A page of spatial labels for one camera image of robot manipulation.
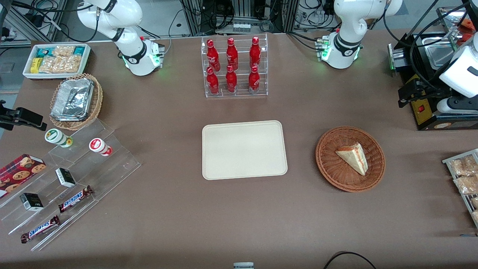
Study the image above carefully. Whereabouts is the triangular sandwich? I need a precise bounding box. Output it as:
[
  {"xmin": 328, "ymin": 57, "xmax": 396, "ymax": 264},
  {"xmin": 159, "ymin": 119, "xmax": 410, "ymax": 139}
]
[{"xmin": 335, "ymin": 142, "xmax": 369, "ymax": 176}]

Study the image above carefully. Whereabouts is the white rectangular snack bin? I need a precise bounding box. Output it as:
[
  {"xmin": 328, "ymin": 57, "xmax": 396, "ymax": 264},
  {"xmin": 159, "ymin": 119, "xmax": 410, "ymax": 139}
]
[{"xmin": 22, "ymin": 43, "xmax": 91, "ymax": 80}]

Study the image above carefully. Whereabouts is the light wicker basket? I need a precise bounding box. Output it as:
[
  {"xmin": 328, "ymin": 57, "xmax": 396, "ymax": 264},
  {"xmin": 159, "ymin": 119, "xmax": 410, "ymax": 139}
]
[{"xmin": 49, "ymin": 73, "xmax": 103, "ymax": 131}]

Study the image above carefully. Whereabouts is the Snickers chocolate bar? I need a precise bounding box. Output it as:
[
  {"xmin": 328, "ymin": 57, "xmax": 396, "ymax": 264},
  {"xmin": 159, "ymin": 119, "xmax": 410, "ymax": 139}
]
[
  {"xmin": 58, "ymin": 186, "xmax": 94, "ymax": 213},
  {"xmin": 21, "ymin": 215, "xmax": 60, "ymax": 244}
]

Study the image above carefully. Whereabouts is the small black carton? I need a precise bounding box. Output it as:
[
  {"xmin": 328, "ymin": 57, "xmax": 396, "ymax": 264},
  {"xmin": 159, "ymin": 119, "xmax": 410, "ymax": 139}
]
[
  {"xmin": 55, "ymin": 168, "xmax": 76, "ymax": 188},
  {"xmin": 19, "ymin": 193, "xmax": 44, "ymax": 212}
]

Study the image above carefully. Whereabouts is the beige rectangular tray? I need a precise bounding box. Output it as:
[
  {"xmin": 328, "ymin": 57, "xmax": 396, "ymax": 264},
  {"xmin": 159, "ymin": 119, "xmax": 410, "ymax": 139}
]
[{"xmin": 202, "ymin": 120, "xmax": 288, "ymax": 180}]

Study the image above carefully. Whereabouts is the round brown wicker basket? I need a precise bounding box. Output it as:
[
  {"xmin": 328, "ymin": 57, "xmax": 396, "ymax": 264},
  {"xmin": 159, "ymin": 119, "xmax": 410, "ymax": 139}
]
[{"xmin": 316, "ymin": 126, "xmax": 386, "ymax": 193}]

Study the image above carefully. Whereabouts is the clear acrylic bottle rack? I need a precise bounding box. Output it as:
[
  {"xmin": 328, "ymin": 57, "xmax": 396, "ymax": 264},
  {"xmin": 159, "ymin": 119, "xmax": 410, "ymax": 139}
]
[{"xmin": 201, "ymin": 34, "xmax": 269, "ymax": 98}]

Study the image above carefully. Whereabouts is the red lid yoghurt cup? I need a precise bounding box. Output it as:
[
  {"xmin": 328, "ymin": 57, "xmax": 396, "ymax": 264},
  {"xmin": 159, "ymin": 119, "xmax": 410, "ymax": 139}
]
[{"xmin": 89, "ymin": 138, "xmax": 113, "ymax": 157}]

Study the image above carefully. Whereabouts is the aluminium equipment rack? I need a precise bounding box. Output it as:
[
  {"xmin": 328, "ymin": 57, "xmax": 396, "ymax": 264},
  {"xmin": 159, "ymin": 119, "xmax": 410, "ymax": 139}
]
[{"xmin": 181, "ymin": 0, "xmax": 299, "ymax": 36}]

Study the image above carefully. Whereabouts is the black table cable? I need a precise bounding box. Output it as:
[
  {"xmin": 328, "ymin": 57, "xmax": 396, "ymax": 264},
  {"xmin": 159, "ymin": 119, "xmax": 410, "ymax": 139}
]
[{"xmin": 323, "ymin": 251, "xmax": 378, "ymax": 269}]

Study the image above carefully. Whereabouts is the silver foil tray stack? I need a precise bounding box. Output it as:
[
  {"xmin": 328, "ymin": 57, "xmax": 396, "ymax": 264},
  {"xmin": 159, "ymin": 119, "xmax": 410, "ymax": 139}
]
[{"xmin": 50, "ymin": 78, "xmax": 94, "ymax": 122}]

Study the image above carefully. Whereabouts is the grey metal snack tray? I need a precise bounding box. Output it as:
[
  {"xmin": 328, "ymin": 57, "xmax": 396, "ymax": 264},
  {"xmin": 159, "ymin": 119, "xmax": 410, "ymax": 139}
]
[{"xmin": 443, "ymin": 149, "xmax": 478, "ymax": 228}]

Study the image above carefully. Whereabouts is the stainless steel pan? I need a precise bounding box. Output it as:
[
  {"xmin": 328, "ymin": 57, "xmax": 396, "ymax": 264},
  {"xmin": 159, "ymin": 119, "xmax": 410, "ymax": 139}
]
[{"xmin": 424, "ymin": 37, "xmax": 463, "ymax": 69}]

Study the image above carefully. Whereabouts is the red cookie box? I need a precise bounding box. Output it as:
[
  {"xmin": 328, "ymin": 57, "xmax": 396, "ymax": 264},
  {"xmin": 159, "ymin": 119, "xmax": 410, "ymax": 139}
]
[{"xmin": 0, "ymin": 154, "xmax": 47, "ymax": 198}]

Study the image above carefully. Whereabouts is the red cola bottle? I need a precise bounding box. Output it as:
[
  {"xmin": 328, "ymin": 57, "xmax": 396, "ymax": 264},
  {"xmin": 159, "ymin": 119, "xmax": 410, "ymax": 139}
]
[
  {"xmin": 248, "ymin": 65, "xmax": 260, "ymax": 92},
  {"xmin": 226, "ymin": 65, "xmax": 238, "ymax": 93},
  {"xmin": 249, "ymin": 36, "xmax": 261, "ymax": 68},
  {"xmin": 206, "ymin": 67, "xmax": 220, "ymax": 95},
  {"xmin": 227, "ymin": 37, "xmax": 239, "ymax": 71},
  {"xmin": 206, "ymin": 39, "xmax": 221, "ymax": 72}
]

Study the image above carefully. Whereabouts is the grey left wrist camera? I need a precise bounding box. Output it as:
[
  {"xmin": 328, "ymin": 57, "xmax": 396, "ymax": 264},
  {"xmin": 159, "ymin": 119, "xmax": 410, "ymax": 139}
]
[{"xmin": 437, "ymin": 96, "xmax": 478, "ymax": 115}]

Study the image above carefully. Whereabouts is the green lid yoghurt cup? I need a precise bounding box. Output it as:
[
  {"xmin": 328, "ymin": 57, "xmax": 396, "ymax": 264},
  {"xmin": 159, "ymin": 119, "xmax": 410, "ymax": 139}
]
[{"xmin": 44, "ymin": 128, "xmax": 73, "ymax": 148}]

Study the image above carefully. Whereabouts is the large clear cracker pack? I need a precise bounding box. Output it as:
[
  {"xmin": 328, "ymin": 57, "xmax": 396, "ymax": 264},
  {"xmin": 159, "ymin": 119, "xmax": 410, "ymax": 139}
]
[{"xmin": 39, "ymin": 55, "xmax": 83, "ymax": 74}]

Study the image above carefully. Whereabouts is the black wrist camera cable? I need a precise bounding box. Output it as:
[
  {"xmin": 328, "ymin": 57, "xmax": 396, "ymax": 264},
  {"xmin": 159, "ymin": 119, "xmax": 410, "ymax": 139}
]
[{"xmin": 409, "ymin": 2, "xmax": 478, "ymax": 93}]

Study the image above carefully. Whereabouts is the black hot food warmer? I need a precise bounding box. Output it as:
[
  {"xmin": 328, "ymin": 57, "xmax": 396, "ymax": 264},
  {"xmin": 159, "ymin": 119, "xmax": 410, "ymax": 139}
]
[{"xmin": 388, "ymin": 6, "xmax": 478, "ymax": 131}]

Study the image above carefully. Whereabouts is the clear acrylic stepped display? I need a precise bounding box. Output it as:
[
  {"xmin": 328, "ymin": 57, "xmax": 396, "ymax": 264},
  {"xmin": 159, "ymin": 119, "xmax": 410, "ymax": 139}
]
[{"xmin": 0, "ymin": 119, "xmax": 142, "ymax": 251}]

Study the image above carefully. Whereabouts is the small clear cracker pack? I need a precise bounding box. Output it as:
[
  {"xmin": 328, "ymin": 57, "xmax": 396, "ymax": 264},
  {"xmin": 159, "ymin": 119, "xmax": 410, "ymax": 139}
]
[{"xmin": 52, "ymin": 46, "xmax": 75, "ymax": 58}]

